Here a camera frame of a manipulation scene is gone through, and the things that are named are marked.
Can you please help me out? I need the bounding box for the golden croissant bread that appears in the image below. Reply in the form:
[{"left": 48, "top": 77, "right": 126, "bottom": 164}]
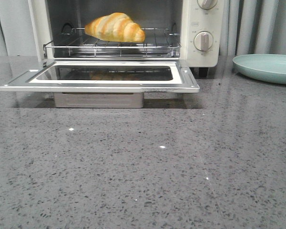
[{"left": 84, "top": 12, "right": 145, "bottom": 43}]

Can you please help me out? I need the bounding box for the lower beige oven knob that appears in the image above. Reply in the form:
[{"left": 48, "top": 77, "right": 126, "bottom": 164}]
[{"left": 194, "top": 31, "right": 213, "bottom": 52}]

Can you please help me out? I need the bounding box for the beige oven knob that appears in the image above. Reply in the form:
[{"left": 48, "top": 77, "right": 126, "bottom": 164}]
[
  {"left": 197, "top": 0, "right": 217, "bottom": 10},
  {"left": 194, "top": 31, "right": 213, "bottom": 52}
]

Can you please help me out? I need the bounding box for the cream toaster oven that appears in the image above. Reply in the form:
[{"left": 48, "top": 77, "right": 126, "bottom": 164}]
[{"left": 28, "top": 0, "right": 225, "bottom": 77}]

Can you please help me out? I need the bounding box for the open glass oven door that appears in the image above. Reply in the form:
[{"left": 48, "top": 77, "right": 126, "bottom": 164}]
[{"left": 0, "top": 60, "right": 200, "bottom": 94}]

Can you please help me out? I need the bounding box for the upper beige oven knob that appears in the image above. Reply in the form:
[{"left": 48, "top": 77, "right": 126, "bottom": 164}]
[{"left": 197, "top": 0, "right": 217, "bottom": 10}]

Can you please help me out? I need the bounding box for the light green plate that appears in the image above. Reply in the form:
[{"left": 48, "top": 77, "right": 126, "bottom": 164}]
[{"left": 233, "top": 54, "right": 286, "bottom": 84}]

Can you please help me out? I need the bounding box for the metal wire oven rack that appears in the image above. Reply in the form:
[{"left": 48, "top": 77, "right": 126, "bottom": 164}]
[{"left": 43, "top": 28, "right": 181, "bottom": 59}]

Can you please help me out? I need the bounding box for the cream oven door handle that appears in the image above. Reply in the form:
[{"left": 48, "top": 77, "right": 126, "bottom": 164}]
[{"left": 54, "top": 93, "right": 144, "bottom": 108}]

